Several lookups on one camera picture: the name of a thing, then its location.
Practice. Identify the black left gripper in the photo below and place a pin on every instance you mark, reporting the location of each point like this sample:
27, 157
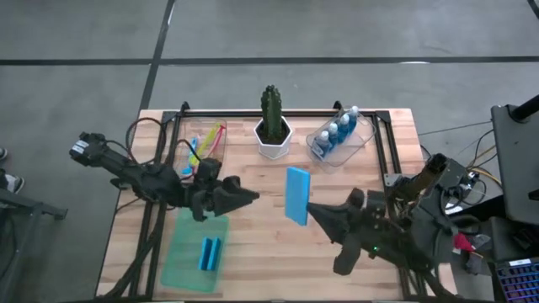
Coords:
198, 197

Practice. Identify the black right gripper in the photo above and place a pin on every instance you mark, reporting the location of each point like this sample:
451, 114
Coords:
375, 219

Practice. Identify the red dish brush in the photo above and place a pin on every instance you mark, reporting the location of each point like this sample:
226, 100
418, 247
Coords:
216, 141

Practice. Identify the blue brush white bristles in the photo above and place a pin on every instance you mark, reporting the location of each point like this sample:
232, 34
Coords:
193, 147

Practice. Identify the blue dish soap bottle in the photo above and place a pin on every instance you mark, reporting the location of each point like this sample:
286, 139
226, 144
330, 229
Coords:
344, 125
353, 117
324, 145
333, 134

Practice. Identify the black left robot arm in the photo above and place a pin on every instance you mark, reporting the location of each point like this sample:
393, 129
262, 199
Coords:
126, 170

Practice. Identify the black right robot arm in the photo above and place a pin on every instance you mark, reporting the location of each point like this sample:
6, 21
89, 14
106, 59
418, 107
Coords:
421, 219

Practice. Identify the white hexagonal planter pot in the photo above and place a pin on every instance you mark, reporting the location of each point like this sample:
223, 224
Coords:
273, 149

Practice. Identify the clear plastic bin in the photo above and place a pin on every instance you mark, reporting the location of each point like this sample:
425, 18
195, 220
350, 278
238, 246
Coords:
181, 130
353, 151

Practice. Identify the teal translucent plastic bin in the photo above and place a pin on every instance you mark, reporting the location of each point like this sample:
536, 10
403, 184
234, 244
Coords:
181, 261

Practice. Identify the tall green cactus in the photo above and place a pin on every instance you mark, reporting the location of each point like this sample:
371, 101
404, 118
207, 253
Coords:
271, 109

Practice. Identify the red tool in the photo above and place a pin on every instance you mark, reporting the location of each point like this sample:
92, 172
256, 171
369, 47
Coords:
461, 242

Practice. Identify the small electronics box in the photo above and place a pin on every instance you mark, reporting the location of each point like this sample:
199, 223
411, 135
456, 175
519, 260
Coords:
471, 180

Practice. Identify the black equipment stand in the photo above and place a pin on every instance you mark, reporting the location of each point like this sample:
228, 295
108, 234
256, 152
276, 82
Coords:
42, 209

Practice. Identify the backlit keyboard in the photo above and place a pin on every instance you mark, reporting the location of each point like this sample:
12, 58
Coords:
520, 282

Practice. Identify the person's shoe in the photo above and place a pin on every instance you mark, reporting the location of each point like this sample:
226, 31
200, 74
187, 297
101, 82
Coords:
12, 183

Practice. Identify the black aluminium rig frame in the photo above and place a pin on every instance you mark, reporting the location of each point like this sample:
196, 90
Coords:
385, 143

